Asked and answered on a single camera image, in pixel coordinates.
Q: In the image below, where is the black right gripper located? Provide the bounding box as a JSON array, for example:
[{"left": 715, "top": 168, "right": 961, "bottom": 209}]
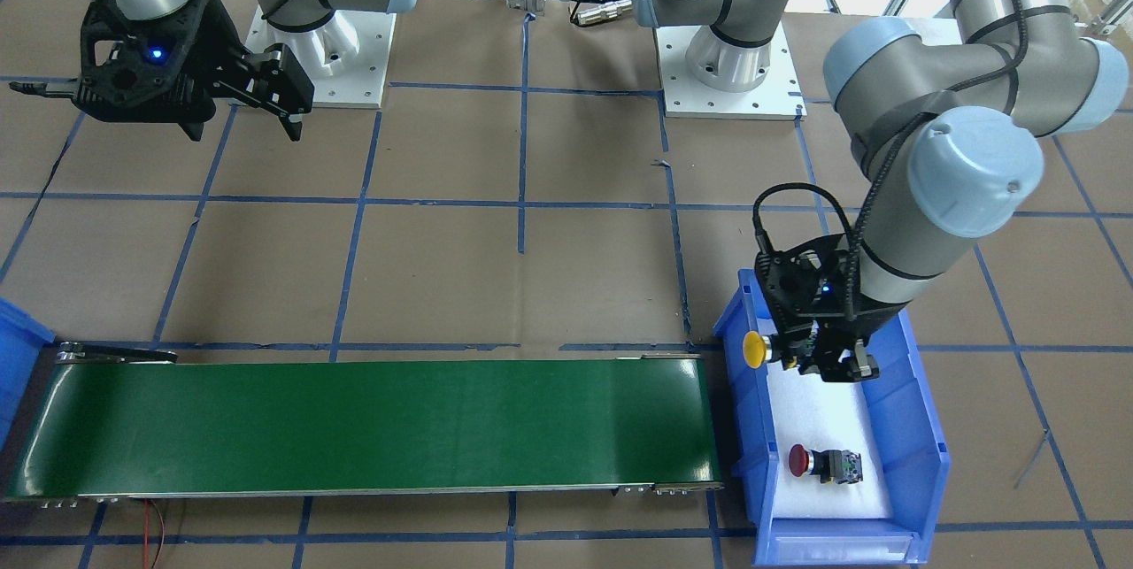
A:
[{"left": 9, "top": 0, "right": 314, "bottom": 142}]

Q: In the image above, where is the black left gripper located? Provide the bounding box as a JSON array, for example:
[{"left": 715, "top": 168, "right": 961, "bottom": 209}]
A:
[{"left": 753, "top": 233, "right": 901, "bottom": 383}]

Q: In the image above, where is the yellow push button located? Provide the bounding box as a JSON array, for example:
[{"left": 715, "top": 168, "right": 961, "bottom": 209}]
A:
[{"left": 742, "top": 331, "right": 793, "bottom": 370}]

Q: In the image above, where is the red push button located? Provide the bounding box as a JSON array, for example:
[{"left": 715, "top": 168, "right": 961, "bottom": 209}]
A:
[{"left": 787, "top": 443, "right": 863, "bottom": 484}]

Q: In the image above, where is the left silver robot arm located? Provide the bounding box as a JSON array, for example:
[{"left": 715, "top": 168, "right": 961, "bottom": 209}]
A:
[{"left": 742, "top": 0, "right": 1128, "bottom": 382}]

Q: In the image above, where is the white foam pad bin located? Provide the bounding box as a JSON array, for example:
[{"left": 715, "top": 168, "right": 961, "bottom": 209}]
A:
[{"left": 761, "top": 364, "right": 893, "bottom": 519}]

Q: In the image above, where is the blue bin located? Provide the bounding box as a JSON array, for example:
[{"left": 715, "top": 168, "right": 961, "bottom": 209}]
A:
[
  {"left": 1, "top": 299, "right": 56, "bottom": 447},
  {"left": 713, "top": 269, "right": 951, "bottom": 566}
]

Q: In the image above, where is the green conveyor belt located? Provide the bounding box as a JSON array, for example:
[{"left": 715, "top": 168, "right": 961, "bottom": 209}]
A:
[{"left": 5, "top": 357, "right": 723, "bottom": 502}]

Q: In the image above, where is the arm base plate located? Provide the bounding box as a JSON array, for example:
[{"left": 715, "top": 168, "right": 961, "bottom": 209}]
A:
[
  {"left": 244, "top": 9, "right": 399, "bottom": 109},
  {"left": 654, "top": 25, "right": 806, "bottom": 120}
]

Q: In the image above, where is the red black conveyor cable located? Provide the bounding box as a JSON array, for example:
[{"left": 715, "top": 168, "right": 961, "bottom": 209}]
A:
[{"left": 142, "top": 500, "right": 167, "bottom": 569}]

